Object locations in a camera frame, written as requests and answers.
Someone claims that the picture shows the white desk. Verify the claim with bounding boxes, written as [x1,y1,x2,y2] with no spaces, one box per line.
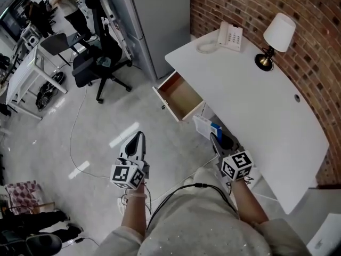
[164,28,330,215]

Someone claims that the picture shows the white corded telephone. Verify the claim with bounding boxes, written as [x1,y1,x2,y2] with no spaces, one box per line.
[196,21,244,54]

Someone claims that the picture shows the blue and white box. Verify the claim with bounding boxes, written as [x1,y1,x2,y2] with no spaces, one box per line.
[192,113,223,143]

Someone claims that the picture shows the white metal rack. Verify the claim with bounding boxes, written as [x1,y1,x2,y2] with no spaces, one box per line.
[98,0,134,61]

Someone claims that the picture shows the white table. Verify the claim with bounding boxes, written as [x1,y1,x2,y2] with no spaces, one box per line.
[5,43,68,121]

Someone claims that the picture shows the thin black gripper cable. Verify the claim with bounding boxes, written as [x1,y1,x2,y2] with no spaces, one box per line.
[225,175,254,197]

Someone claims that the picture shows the dark monitor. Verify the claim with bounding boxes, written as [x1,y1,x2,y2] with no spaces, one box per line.
[0,9,23,43]

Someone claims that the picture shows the grey refrigerator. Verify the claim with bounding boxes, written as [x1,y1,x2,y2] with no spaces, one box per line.
[101,0,191,81]

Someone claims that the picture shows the pale wrist bracelet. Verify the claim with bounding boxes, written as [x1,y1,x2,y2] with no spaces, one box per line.
[126,191,148,200]

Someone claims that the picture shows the round black floor device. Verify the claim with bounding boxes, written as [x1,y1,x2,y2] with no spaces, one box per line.
[51,71,66,86]

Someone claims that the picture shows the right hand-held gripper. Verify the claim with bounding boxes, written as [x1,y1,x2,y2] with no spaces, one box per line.
[209,132,254,182]

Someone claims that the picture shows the person's pale sweater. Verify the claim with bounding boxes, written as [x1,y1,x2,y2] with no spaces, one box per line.
[93,184,313,256]

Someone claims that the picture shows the pink checkered cloth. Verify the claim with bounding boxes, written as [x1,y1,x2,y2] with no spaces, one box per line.
[4,180,43,211]

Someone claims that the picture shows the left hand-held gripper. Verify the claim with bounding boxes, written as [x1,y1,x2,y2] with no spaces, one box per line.
[109,131,150,190]

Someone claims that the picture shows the white shade table lamp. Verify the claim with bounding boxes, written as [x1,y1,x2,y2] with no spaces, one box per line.
[254,12,297,72]

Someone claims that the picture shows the white desk drawer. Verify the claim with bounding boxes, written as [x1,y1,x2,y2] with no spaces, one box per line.
[152,70,205,123]

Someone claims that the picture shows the person's right forearm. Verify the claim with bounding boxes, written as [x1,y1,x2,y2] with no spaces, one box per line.
[230,179,269,225]

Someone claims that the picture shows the person's left forearm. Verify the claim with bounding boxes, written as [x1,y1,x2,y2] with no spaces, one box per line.
[121,184,148,237]

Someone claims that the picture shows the grey chair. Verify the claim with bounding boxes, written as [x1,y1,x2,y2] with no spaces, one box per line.
[39,32,93,64]

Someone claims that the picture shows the small white speaker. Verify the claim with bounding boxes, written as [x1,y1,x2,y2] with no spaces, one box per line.
[25,34,41,49]

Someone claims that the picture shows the person's white trousers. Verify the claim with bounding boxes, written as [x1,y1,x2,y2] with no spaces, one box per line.
[183,166,223,190]

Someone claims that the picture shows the teal cloth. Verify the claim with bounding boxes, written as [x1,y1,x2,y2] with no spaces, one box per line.
[96,56,112,68]

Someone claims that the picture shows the black round-back chair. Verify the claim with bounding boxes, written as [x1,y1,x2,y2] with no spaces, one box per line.
[25,233,63,256]

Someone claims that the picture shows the black cable bundle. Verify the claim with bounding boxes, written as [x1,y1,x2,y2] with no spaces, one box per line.
[35,81,58,110]

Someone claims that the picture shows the black office chair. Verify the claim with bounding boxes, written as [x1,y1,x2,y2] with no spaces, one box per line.
[71,0,133,105]

